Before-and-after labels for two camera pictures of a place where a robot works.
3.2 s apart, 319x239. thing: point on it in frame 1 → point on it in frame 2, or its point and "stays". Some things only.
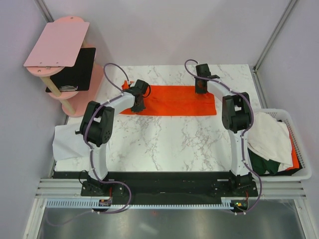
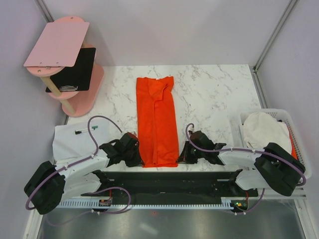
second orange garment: x=294 y=156 stays
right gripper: x=197 y=90 → x=184 y=157
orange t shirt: x=174 y=100 → x=157 y=122
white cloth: x=68 y=144 stays
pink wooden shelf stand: x=75 y=103 stays
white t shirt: x=271 y=139 stays
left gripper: x=140 y=108 → x=137 y=161
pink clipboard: x=58 y=45 stays
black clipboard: x=77 y=77 stays
